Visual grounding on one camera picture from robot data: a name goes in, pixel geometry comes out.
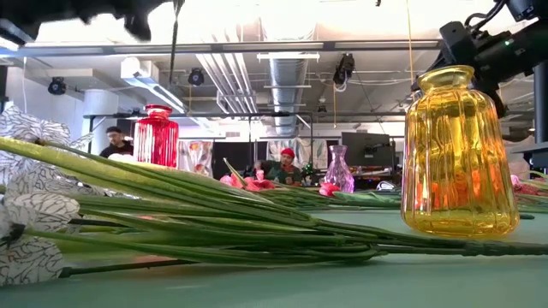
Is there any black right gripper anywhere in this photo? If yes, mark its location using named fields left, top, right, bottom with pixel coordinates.
left=410, top=21, right=521, bottom=119

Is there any yellow ribbed glass vase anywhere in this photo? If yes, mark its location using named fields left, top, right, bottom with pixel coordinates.
left=401, top=64, right=521, bottom=240

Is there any pink artificial flower bunch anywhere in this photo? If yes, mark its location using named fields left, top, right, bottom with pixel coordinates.
left=219, top=157, right=536, bottom=220
left=509, top=169, right=548, bottom=215

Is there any small purple glass vase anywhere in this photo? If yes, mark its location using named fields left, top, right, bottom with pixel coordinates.
left=323, top=144, right=355, bottom=194

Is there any red ribbed glass vase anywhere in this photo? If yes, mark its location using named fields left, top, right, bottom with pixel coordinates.
left=133, top=104, right=180, bottom=169

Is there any black monitor stand pole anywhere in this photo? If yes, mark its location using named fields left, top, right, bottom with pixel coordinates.
left=533, top=59, right=548, bottom=145

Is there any pink hanging cloth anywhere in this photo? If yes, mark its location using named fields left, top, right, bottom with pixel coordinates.
left=503, top=136, right=534, bottom=181

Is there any grey desk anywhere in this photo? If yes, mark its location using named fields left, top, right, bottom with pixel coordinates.
left=511, top=142, right=548, bottom=170

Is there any black ceiling device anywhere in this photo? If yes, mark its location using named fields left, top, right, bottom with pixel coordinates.
left=332, top=53, right=356, bottom=86
left=46, top=75, right=69, bottom=96
left=187, top=67, right=206, bottom=86

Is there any black background monitor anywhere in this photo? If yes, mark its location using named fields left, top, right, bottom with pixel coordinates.
left=341, top=131, right=397, bottom=168

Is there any printed hanging cloth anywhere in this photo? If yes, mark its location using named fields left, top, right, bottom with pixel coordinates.
left=265, top=137, right=330, bottom=170
left=177, top=139, right=214, bottom=179

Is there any person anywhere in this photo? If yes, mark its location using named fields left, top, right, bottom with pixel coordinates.
left=252, top=147, right=304, bottom=187
left=98, top=126, right=134, bottom=159

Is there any overhead bar with light strips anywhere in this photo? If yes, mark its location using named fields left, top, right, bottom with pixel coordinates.
left=0, top=39, right=442, bottom=59

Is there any silver air duct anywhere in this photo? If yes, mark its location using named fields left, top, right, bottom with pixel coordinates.
left=268, top=57, right=309, bottom=137

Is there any black background workstation frame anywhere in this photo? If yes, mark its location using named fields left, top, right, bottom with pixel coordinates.
left=83, top=110, right=316, bottom=172

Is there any black hanging cable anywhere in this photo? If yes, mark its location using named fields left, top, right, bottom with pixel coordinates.
left=167, top=0, right=186, bottom=86

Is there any white rectangular ceiling duct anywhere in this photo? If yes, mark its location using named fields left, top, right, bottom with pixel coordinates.
left=119, top=56, right=189, bottom=115

